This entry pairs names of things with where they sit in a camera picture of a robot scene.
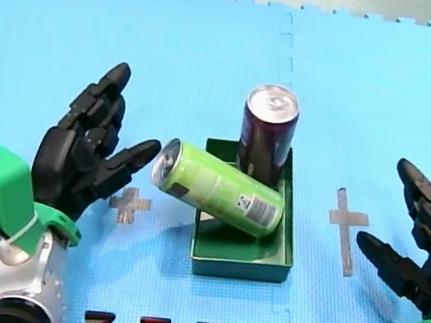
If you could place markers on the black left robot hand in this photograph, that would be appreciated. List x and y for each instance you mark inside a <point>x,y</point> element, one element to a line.
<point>77,165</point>

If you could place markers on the shallow green tray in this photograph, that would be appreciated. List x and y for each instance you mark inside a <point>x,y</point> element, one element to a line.
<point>242,251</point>

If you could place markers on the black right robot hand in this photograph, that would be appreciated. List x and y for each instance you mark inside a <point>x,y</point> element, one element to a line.
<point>422,241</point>

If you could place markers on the dark purple drink can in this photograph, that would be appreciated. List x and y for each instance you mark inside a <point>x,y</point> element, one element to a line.
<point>266,136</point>

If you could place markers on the green drink can dark band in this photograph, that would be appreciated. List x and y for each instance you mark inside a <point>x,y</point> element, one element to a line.
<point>223,191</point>

